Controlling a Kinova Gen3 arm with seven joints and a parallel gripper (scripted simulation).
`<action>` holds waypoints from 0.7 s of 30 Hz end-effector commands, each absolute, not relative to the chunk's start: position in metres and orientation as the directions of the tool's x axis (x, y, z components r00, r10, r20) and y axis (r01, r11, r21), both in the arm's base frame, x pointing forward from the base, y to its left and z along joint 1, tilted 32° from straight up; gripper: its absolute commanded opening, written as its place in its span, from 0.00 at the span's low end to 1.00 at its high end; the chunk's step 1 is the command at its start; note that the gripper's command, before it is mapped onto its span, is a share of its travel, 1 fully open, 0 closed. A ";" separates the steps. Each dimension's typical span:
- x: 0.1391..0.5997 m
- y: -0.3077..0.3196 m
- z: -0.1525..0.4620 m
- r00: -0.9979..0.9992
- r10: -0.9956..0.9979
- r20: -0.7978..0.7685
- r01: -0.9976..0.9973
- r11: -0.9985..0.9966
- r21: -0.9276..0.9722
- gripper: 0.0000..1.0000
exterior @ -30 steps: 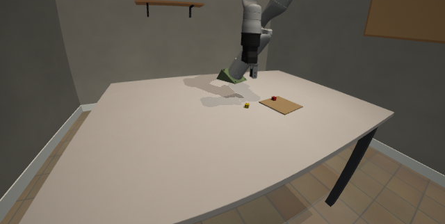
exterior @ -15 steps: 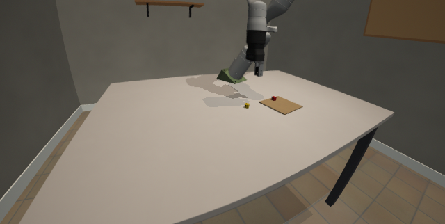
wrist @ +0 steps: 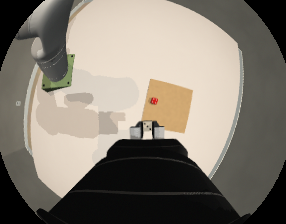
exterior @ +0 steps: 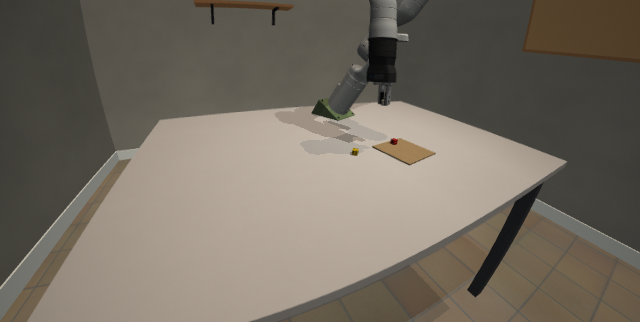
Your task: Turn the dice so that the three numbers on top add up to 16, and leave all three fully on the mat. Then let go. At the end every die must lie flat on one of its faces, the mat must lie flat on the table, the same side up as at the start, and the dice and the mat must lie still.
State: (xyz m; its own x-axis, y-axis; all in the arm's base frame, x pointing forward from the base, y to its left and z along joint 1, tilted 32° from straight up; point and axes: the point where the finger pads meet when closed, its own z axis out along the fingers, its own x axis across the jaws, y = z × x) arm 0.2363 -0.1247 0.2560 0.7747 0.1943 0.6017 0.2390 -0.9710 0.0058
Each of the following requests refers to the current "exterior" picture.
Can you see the tan flat mat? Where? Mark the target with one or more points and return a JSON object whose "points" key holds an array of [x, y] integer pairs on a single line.
{"points": [[404, 151]]}

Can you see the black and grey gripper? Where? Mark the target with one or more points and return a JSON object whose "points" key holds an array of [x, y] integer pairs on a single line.
{"points": [[383, 38]]}

